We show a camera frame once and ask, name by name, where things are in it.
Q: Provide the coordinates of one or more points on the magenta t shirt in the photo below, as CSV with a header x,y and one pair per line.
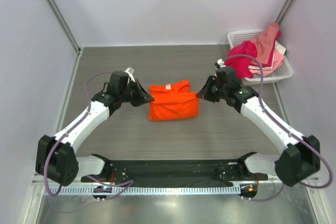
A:
x,y
240,58

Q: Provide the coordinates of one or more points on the white slotted cable duct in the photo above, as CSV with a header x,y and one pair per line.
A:
x,y
96,190

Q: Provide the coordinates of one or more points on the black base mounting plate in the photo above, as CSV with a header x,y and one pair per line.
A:
x,y
202,173

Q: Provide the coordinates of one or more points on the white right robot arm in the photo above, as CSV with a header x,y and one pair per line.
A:
x,y
298,154

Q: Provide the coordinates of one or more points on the white folded t shirt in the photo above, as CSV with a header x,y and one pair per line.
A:
x,y
280,48

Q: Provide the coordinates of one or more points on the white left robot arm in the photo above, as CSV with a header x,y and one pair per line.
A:
x,y
56,155

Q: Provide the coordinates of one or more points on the salmon pink t shirt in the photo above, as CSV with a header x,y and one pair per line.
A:
x,y
265,42

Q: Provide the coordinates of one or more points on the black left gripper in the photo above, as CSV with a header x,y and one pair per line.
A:
x,y
135,93

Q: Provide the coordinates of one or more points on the left aluminium corner post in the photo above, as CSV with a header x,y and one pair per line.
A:
x,y
60,19

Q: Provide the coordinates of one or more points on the white perforated plastic basket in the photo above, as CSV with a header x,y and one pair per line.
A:
x,y
235,38

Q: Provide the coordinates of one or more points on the orange t shirt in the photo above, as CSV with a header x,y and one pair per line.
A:
x,y
173,101

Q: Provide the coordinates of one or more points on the light pink t shirt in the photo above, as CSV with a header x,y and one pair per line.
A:
x,y
277,60

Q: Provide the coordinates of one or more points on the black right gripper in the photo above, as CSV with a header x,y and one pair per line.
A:
x,y
212,90

